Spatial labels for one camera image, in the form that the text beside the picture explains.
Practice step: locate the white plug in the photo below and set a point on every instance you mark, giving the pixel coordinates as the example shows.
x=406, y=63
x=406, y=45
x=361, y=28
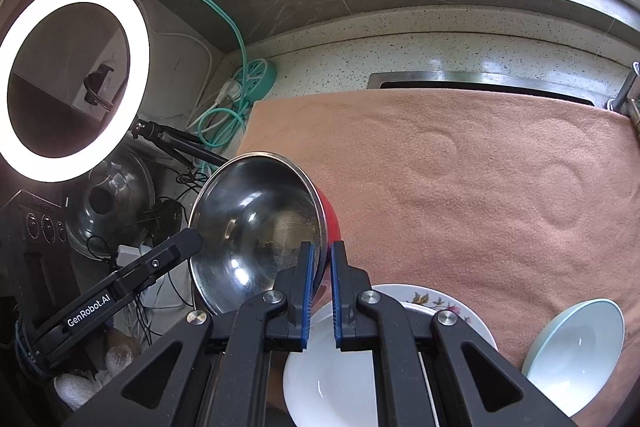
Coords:
x=229, y=91

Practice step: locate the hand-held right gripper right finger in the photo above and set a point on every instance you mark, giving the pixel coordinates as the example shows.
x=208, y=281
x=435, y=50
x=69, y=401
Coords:
x=336, y=302

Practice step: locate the steel pot lid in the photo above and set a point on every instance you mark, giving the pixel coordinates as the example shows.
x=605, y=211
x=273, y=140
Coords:
x=120, y=187

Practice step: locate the steel bowl red outside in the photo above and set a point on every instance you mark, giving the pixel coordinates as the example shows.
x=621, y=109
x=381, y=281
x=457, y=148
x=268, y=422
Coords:
x=240, y=227

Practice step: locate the black tripod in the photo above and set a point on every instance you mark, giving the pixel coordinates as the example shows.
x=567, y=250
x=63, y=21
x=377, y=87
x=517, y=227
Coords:
x=175, y=142

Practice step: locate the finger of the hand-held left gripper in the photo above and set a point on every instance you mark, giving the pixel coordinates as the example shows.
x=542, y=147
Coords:
x=100, y=302

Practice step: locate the teal power strip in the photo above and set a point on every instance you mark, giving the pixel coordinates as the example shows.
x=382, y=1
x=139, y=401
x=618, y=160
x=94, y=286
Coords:
x=260, y=79

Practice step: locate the white charger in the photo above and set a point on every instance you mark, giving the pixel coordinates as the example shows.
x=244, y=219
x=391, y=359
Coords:
x=130, y=254

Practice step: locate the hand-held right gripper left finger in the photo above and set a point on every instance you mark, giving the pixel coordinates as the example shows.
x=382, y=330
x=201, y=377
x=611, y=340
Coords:
x=306, y=302

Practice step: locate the black phone clamp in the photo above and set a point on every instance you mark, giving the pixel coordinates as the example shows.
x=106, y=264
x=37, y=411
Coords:
x=97, y=82

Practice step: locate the brown towel mat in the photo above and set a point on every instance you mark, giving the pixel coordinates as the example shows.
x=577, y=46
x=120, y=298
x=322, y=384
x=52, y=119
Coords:
x=450, y=207

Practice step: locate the black stove with knobs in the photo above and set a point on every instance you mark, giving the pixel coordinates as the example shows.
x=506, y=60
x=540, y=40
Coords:
x=35, y=227

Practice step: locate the steel faucet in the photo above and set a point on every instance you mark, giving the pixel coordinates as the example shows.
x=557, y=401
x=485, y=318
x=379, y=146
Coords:
x=627, y=97

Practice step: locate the light green bowl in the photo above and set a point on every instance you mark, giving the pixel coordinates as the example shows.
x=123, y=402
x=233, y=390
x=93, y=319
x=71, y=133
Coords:
x=575, y=357

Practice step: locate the white bowl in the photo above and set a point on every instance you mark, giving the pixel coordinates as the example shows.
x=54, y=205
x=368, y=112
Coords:
x=325, y=382

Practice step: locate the person's left hand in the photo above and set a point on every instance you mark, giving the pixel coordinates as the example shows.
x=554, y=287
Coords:
x=75, y=387

